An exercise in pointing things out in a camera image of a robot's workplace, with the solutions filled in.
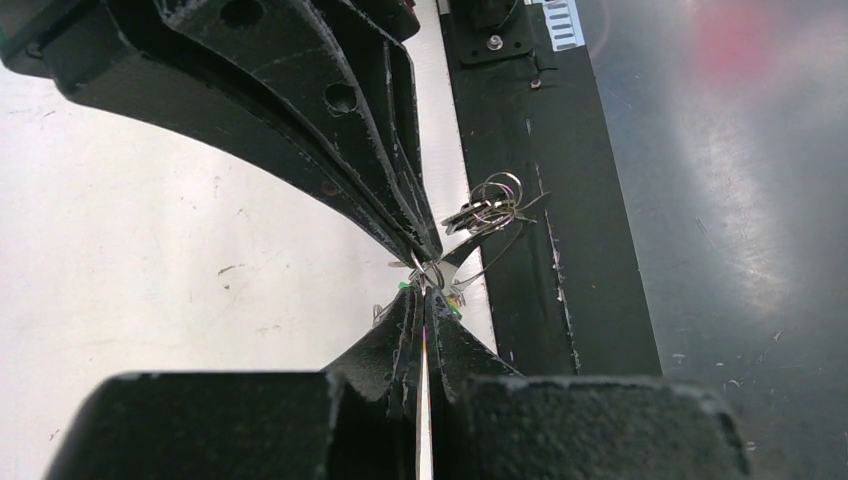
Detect large keyring with keys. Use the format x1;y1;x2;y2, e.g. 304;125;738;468
398;171;551;317

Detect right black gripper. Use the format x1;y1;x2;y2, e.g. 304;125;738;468
1;1;166;100

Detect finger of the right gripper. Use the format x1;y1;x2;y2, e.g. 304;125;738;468
156;1;442;261
71;9;385;248

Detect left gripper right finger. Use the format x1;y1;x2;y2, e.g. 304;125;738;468
423;289;752;479

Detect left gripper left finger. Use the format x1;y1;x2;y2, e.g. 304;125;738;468
47;287;424;479

